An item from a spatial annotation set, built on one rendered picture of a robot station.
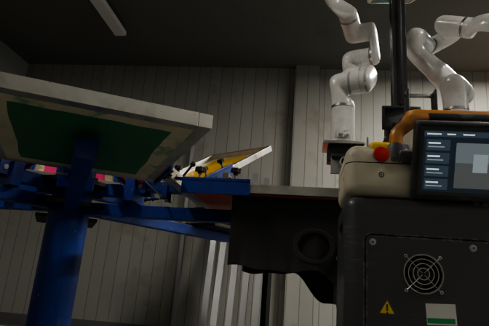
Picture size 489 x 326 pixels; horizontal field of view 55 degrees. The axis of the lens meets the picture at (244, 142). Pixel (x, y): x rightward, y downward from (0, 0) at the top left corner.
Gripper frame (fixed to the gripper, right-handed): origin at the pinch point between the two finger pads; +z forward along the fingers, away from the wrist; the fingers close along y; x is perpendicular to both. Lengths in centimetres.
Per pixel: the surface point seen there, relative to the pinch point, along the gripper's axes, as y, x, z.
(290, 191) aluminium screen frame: 15, -73, 34
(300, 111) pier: 294, -110, -184
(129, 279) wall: 373, -183, 62
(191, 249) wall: 341, -185, -6
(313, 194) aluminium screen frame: 9, -78, 29
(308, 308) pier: 248, -277, -56
